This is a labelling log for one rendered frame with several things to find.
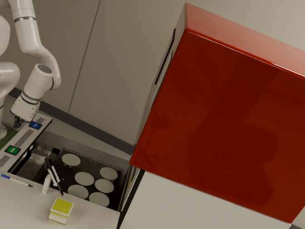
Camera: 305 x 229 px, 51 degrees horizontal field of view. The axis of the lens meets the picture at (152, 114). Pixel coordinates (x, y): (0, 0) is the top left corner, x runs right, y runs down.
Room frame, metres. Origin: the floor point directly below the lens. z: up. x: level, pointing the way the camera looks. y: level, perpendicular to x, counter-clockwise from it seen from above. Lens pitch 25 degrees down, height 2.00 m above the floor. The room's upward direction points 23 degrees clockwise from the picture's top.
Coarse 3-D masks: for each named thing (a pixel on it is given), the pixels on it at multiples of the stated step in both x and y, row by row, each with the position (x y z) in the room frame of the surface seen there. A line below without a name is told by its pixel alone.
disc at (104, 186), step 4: (100, 180) 1.33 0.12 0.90; (104, 180) 1.35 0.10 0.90; (96, 184) 1.29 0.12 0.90; (100, 184) 1.30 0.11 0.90; (104, 184) 1.32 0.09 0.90; (108, 184) 1.33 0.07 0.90; (112, 184) 1.34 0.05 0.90; (100, 188) 1.28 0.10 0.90; (104, 188) 1.29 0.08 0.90; (108, 188) 1.30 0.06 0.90; (112, 188) 1.31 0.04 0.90; (104, 192) 1.26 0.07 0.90; (108, 192) 1.27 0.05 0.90
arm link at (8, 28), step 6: (0, 0) 1.36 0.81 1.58; (6, 0) 1.39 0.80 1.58; (0, 6) 1.38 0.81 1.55; (6, 6) 1.40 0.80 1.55; (0, 18) 1.38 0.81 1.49; (0, 24) 1.37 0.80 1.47; (6, 24) 1.41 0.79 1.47; (0, 30) 1.38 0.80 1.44; (6, 30) 1.40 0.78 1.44; (0, 36) 1.38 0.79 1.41; (6, 36) 1.40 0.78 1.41; (0, 42) 1.38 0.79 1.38; (6, 42) 1.41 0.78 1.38; (0, 48) 1.38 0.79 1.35; (6, 48) 1.42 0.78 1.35; (0, 54) 1.39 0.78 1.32
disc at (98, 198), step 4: (96, 192) 1.24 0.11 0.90; (92, 196) 1.20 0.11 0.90; (96, 196) 1.21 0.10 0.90; (100, 196) 1.22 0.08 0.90; (104, 196) 1.24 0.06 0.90; (92, 200) 1.18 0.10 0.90; (96, 200) 1.19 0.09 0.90; (100, 200) 1.20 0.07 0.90; (104, 200) 1.21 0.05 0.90; (108, 200) 1.22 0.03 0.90; (100, 204) 1.17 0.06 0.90; (104, 204) 1.18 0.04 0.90
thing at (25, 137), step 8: (40, 120) 1.55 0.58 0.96; (48, 120) 1.57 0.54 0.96; (24, 128) 1.41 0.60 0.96; (32, 128) 1.44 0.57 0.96; (40, 128) 1.47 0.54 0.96; (16, 136) 1.32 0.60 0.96; (24, 136) 1.35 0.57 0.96; (32, 136) 1.37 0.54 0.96; (8, 144) 1.24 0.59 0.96; (16, 144) 1.27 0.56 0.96; (24, 144) 1.29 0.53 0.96; (0, 152) 1.17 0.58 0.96; (0, 160) 1.12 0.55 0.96; (8, 160) 1.14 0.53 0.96; (0, 168) 1.08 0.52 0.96; (8, 168) 1.09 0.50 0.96
